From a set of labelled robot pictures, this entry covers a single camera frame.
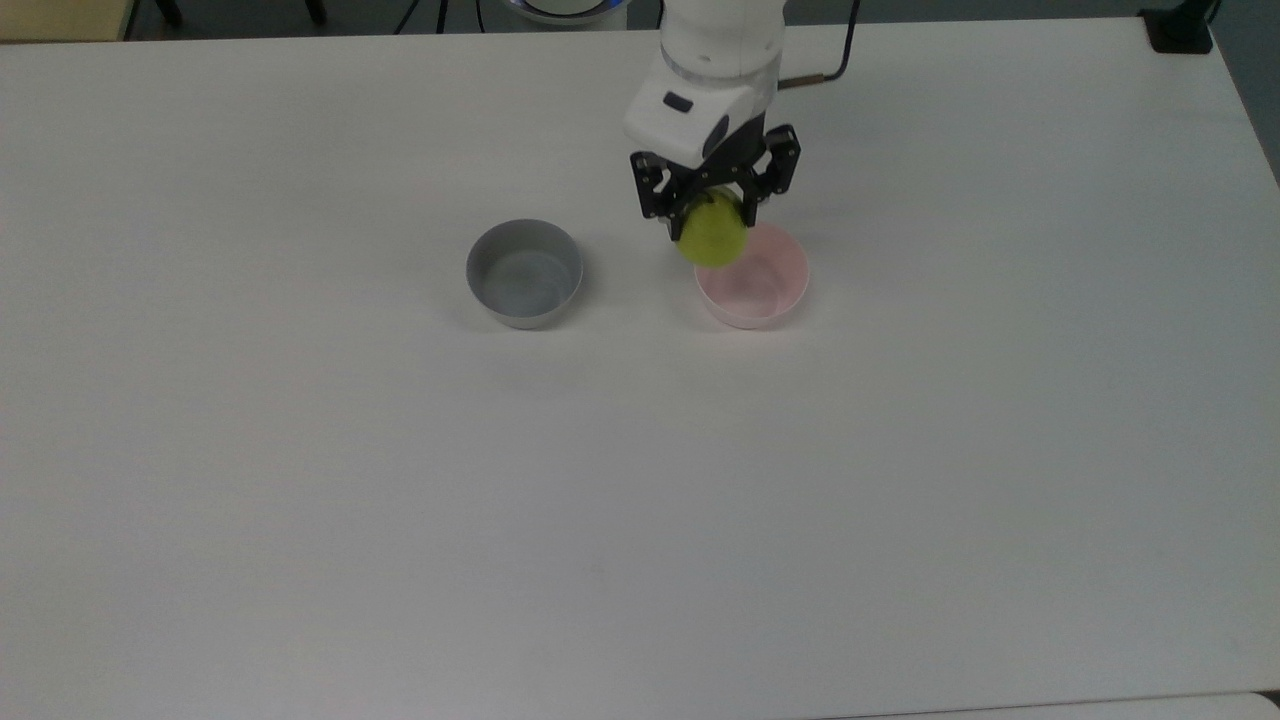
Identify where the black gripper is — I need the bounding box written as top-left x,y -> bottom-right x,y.
629,113 -> 803,243

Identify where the green pear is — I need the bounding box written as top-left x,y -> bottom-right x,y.
677,189 -> 749,269

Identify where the pink plastic bowl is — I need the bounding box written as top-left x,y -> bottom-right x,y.
694,222 -> 812,331

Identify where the grey plastic bowl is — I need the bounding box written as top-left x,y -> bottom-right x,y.
465,218 -> 584,331

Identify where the black tripod leg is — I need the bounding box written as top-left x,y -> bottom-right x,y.
394,0 -> 453,36

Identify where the black table clamp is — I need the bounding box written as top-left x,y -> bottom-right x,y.
1139,0 -> 1223,55

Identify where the yellowish wooden furniture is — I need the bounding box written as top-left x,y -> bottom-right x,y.
0,0 -> 138,43

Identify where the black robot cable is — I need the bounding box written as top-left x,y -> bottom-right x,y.
778,0 -> 863,93

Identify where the white robot base blue ring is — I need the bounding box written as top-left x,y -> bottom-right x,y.
503,0 -> 632,25

